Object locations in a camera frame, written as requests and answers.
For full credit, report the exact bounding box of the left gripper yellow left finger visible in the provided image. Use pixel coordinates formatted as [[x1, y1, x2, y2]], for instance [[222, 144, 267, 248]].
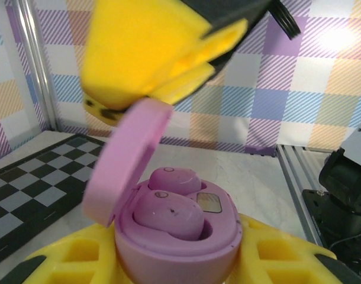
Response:
[[0, 223, 131, 284]]

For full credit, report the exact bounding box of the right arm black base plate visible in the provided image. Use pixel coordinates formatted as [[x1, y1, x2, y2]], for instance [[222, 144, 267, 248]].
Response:
[[301, 189, 361, 284]]

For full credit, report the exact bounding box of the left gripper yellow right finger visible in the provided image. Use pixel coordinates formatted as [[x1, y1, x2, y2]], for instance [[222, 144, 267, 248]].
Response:
[[224, 213, 361, 284]]

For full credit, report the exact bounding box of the purple earbud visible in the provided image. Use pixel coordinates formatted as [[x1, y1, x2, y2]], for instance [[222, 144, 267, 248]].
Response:
[[133, 189, 205, 241], [147, 167, 202, 198]]

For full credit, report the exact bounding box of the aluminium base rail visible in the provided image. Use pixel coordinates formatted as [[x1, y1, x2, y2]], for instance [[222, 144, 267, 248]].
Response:
[[275, 144, 341, 246]]

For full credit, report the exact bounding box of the purple earbud case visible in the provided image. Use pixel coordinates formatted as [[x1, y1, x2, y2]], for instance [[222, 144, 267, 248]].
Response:
[[82, 99, 243, 284]]

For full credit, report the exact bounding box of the black grey chessboard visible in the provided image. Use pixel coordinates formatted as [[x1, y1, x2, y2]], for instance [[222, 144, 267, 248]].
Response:
[[0, 133, 110, 258]]

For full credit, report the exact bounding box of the aluminium frame post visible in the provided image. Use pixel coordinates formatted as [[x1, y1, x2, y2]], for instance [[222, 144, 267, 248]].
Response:
[[16, 0, 59, 134]]

